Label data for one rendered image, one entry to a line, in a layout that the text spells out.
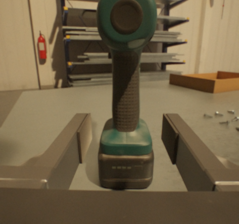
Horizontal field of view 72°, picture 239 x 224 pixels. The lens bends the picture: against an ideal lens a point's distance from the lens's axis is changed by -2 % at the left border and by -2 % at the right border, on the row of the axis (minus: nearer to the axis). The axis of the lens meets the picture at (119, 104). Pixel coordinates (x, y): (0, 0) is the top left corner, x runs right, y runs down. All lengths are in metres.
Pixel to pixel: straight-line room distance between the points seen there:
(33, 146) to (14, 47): 4.55
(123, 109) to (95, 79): 3.58
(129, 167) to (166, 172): 0.07
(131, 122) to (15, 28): 4.72
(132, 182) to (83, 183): 0.07
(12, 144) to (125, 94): 0.26
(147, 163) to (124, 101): 0.08
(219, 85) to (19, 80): 4.55
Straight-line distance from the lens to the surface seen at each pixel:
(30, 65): 4.81
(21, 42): 4.83
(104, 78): 3.83
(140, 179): 0.23
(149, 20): 0.18
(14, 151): 0.37
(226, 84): 0.91
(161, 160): 0.30
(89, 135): 0.16
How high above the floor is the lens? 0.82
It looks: 16 degrees down
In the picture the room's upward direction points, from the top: straight up
